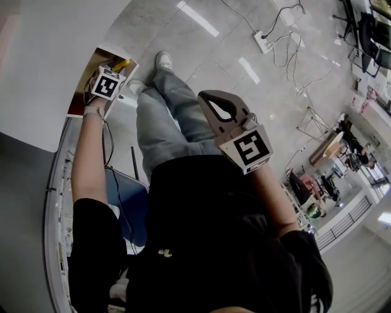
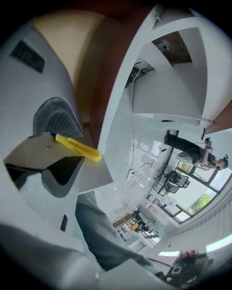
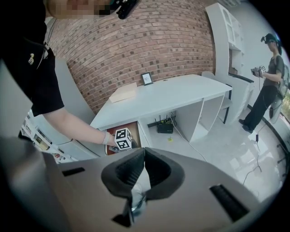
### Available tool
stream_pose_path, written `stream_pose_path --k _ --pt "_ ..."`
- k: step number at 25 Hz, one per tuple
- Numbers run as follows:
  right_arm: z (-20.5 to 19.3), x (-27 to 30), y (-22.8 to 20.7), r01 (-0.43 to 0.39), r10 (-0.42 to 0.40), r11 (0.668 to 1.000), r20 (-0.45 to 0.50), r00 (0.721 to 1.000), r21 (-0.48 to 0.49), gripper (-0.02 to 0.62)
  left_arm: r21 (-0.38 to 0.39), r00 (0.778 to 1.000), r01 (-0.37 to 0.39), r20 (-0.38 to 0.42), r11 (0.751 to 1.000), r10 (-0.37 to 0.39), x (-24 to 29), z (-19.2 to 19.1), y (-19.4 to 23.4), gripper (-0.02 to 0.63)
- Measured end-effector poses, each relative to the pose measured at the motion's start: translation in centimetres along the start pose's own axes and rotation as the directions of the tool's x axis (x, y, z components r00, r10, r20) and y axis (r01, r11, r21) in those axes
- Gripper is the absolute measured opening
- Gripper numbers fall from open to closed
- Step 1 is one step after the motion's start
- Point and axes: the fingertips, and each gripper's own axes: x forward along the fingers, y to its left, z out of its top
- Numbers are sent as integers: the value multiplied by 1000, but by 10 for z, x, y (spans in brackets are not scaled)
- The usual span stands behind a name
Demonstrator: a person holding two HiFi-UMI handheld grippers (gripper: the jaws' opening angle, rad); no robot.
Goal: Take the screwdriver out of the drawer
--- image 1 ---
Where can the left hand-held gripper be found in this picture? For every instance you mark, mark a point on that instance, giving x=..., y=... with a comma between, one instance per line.
x=107, y=85

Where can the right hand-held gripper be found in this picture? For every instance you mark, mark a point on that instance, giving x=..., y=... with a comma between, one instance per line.
x=250, y=146

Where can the wooden drawer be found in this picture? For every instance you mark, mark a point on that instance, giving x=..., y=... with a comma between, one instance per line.
x=79, y=101

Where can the person's left forearm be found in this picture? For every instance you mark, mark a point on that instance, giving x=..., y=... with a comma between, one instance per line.
x=87, y=159

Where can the person's right forearm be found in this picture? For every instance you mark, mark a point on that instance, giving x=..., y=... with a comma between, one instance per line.
x=272, y=198

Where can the person's white shoe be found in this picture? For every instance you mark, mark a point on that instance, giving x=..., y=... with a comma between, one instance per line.
x=163, y=61
x=136, y=86

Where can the person's blue jeans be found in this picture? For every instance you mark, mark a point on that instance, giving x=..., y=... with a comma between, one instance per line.
x=165, y=122

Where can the white desk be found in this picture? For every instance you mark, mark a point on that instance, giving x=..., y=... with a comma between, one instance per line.
x=46, y=61

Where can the white power strip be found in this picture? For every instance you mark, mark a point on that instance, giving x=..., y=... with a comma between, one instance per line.
x=262, y=41

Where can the round wooden table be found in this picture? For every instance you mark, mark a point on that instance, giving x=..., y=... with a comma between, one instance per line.
x=328, y=149

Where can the blue chair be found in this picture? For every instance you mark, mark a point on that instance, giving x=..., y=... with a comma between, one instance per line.
x=134, y=201

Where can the person's black shirt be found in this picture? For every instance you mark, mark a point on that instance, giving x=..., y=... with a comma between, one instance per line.
x=214, y=244

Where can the white shelving rack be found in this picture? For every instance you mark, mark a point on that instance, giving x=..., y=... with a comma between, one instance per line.
x=61, y=214

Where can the black railing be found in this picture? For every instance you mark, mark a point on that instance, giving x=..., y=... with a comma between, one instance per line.
x=345, y=220

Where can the black office chair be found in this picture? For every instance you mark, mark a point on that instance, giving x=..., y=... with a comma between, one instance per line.
x=374, y=42

